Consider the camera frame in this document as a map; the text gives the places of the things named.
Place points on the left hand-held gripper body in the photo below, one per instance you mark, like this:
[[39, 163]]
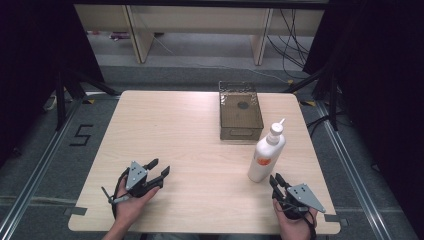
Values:
[[136, 178]]

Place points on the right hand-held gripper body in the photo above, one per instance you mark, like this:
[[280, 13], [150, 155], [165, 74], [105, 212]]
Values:
[[301, 198]]

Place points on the white squeeze bottle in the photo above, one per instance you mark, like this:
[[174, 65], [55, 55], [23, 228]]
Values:
[[265, 156]]

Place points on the person's right hand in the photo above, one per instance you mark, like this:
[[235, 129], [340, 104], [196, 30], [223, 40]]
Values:
[[293, 225]]

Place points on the person's left hand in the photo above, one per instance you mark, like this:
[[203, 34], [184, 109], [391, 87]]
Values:
[[131, 206]]

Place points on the black tripod stand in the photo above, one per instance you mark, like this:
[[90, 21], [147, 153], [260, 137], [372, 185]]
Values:
[[71, 90], [325, 90]]

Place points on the black curtain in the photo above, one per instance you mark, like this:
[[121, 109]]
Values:
[[43, 66], [380, 100]]

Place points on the light wooden shelf unit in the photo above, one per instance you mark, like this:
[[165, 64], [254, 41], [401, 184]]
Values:
[[200, 23]]

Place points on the metal floor rail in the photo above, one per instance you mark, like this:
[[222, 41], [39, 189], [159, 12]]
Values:
[[35, 173], [358, 173]]

